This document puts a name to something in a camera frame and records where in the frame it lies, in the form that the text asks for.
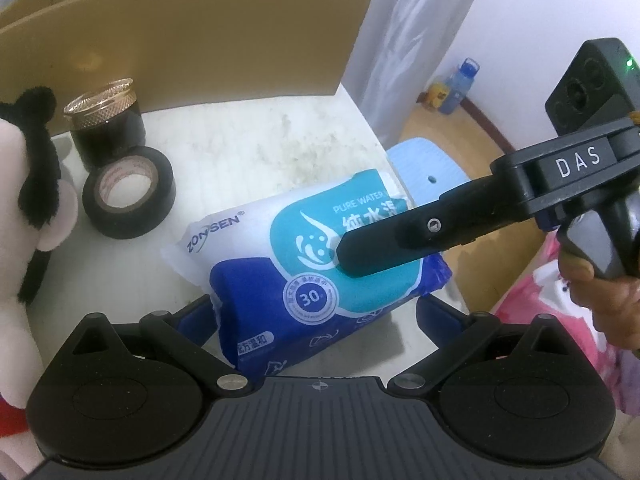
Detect black camera box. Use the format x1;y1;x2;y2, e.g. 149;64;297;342
544;38;639;136

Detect light blue plastic stool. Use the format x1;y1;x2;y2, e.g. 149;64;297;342
387;138;470;206

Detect person right hand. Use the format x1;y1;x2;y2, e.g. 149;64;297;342
558;249;639;351

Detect gold lid dark jar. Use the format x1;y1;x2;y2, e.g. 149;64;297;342
63;78;145;171

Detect white curtain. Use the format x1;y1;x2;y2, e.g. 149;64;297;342
342;0;474;148

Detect blue water bottle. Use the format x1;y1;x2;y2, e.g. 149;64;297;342
438;58;480;115

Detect yellow small container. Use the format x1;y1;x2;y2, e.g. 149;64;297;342
425;81;450;110

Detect pink plush doll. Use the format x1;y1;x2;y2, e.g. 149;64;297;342
1;87;78;479

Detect blue wet wipes pack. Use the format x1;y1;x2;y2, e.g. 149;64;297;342
162;169;451;379

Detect black electrical tape roll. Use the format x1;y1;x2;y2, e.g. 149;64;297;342
82;148;176;240

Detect pink floral cloth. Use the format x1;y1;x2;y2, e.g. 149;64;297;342
491;233;639;416

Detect brown cardboard box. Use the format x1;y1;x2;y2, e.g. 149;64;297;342
1;0;370;112

